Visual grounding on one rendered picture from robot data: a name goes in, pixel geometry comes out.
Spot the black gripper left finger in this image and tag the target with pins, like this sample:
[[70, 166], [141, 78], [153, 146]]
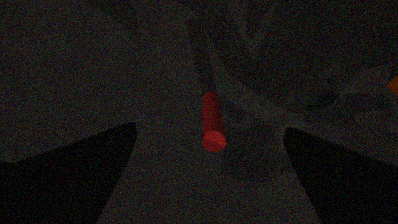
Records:
[[69, 185]]

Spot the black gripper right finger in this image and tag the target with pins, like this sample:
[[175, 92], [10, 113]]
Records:
[[344, 187]]

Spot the red peg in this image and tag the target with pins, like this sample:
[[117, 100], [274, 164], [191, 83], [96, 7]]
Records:
[[213, 133]]

